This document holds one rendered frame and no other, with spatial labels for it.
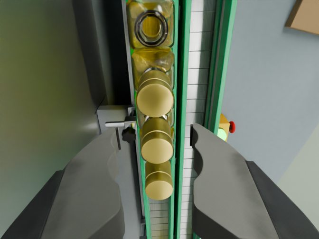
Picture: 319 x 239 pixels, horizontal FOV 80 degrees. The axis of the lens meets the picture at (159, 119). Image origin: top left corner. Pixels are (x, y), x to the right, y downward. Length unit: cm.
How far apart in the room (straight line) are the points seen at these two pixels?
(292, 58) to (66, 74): 62
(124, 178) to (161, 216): 22
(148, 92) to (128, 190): 53
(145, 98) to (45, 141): 12
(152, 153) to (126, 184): 45
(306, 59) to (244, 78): 19
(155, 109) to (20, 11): 15
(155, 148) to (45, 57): 16
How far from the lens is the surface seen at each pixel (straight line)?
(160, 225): 82
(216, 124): 43
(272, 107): 75
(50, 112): 25
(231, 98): 67
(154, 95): 17
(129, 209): 75
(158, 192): 24
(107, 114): 51
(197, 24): 45
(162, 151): 20
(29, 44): 23
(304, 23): 68
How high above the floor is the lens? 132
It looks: 62 degrees down
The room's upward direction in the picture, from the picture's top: 175 degrees clockwise
